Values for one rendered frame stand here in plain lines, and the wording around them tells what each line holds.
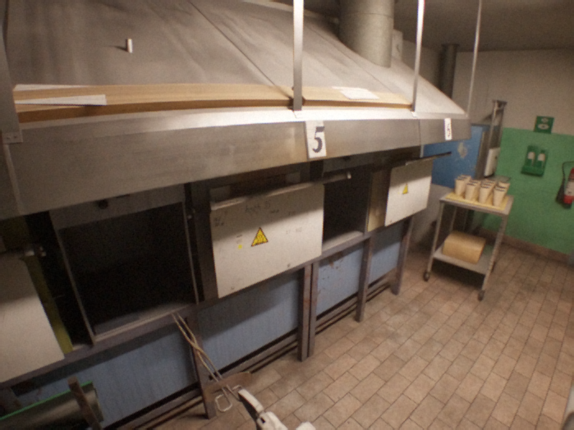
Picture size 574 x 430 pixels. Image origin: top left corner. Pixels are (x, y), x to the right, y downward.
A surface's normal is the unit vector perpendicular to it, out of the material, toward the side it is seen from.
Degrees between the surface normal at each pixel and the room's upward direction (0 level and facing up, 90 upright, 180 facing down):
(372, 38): 90
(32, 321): 90
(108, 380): 90
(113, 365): 90
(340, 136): 80
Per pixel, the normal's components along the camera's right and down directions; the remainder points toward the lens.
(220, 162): 0.62, 0.11
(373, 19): 0.00, 0.36
